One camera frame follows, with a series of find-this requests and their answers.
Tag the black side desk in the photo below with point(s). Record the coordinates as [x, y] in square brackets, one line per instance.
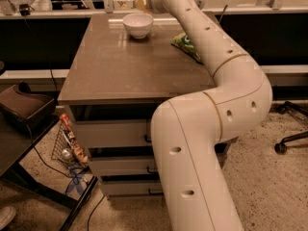
[14, 146]

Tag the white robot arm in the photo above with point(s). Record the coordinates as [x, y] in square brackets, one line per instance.
[185, 129]

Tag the green snack bag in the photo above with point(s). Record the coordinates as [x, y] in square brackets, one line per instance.
[183, 42]

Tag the grey drawer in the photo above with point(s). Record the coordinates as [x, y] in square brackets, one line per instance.
[122, 165]
[112, 133]
[131, 187]

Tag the bottom grey drawer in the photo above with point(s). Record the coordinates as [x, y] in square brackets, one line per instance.
[131, 187]

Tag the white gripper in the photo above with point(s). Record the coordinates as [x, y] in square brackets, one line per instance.
[151, 1]

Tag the grey drawer cabinet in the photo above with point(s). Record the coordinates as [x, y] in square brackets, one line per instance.
[115, 77]

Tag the top grey drawer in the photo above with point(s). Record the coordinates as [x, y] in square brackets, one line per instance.
[112, 133]

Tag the wire basket with items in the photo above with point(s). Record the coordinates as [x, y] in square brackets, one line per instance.
[67, 150]

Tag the white shoe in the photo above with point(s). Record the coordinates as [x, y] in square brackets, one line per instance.
[6, 216]

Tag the middle grey drawer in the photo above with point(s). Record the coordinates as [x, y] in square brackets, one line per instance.
[122, 165]

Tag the white bowl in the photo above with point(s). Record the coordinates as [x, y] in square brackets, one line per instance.
[138, 25]

